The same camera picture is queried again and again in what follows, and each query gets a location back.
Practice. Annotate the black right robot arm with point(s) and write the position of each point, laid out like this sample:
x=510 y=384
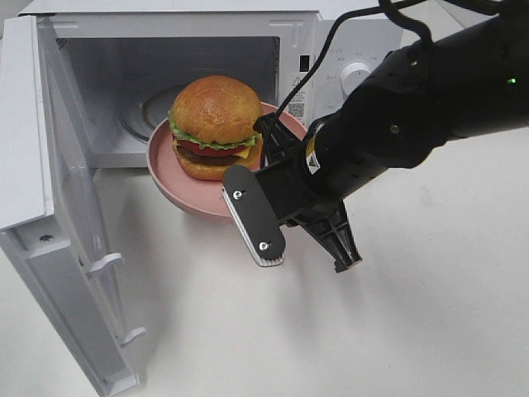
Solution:
x=471 y=83

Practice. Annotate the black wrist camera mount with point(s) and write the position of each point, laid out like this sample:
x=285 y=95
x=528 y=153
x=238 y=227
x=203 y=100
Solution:
x=253 y=216

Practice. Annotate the white microwave door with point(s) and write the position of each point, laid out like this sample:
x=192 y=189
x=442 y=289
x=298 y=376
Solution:
x=52 y=230

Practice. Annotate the white upper power knob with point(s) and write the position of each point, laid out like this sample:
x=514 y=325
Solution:
x=352 y=75

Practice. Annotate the glass microwave turntable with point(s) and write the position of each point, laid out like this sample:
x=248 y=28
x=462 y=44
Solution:
x=143 y=107

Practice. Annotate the pink round plate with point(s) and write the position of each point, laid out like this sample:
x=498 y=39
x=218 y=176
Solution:
x=198 y=197

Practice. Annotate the burger with lettuce and cheese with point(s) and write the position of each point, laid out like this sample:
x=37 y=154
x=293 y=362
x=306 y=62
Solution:
x=212 y=122

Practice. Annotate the white microwave oven body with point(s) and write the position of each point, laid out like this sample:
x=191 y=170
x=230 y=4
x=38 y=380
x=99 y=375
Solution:
x=112 y=45

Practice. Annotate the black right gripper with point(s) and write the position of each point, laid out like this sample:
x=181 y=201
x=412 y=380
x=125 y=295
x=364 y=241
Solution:
x=306 y=178

